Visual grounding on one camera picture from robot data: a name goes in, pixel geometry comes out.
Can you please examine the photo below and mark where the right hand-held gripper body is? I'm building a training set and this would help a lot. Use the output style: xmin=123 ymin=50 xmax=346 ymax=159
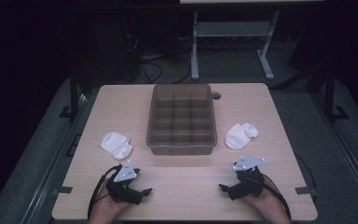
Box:
xmin=227 ymin=155 xmax=266 ymax=201

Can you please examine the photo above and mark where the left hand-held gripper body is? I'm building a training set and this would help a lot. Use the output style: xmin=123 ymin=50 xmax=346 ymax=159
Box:
xmin=105 ymin=160 xmax=144 ymax=206

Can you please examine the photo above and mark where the white sock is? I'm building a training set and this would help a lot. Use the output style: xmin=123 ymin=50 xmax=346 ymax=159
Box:
xmin=100 ymin=131 xmax=134 ymax=161
xmin=223 ymin=121 xmax=260 ymax=151

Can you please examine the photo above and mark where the brown divided storage box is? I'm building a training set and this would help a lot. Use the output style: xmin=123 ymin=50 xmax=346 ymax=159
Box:
xmin=145 ymin=83 xmax=218 ymax=156

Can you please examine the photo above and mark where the person's left hand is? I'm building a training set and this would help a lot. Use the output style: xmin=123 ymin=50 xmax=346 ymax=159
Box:
xmin=97 ymin=178 xmax=131 ymax=216

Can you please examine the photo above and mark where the person's right hand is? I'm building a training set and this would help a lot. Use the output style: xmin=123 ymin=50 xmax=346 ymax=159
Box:
xmin=241 ymin=175 xmax=281 ymax=212

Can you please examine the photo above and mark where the grey table edge clip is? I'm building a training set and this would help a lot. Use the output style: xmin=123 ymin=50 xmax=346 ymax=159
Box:
xmin=295 ymin=186 xmax=320 ymax=196
xmin=52 ymin=186 xmax=74 ymax=196

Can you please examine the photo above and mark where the black upright stand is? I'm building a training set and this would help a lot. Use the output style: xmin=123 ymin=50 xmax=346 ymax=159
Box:
xmin=323 ymin=66 xmax=350 ymax=123
xmin=59 ymin=69 xmax=86 ymax=119

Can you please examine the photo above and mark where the grey metal stand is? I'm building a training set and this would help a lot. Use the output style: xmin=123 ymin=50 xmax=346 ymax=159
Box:
xmin=190 ymin=10 xmax=281 ymax=81

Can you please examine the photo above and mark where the left hand-held gripper cable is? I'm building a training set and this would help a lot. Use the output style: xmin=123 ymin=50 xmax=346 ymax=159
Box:
xmin=87 ymin=164 xmax=123 ymax=220

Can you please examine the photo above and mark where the hand-held gripper cable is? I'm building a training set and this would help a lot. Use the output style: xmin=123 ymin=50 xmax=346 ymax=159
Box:
xmin=251 ymin=174 xmax=293 ymax=220
xmin=87 ymin=164 xmax=123 ymax=220

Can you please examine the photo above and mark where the right hand-held gripper cable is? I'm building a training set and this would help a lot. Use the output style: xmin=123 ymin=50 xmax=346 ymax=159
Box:
xmin=251 ymin=174 xmax=293 ymax=220

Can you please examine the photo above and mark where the thin black cable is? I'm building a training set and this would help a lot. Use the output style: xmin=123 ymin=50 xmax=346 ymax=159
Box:
xmin=293 ymin=153 xmax=319 ymax=190

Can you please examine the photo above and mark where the aluminium floor rail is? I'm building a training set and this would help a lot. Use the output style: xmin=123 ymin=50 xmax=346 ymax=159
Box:
xmin=21 ymin=92 xmax=90 ymax=224
xmin=310 ymin=92 xmax=358 ymax=217

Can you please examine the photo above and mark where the tangle of black floor cables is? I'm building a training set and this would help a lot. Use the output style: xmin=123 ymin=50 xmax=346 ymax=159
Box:
xmin=125 ymin=34 xmax=192 ymax=85

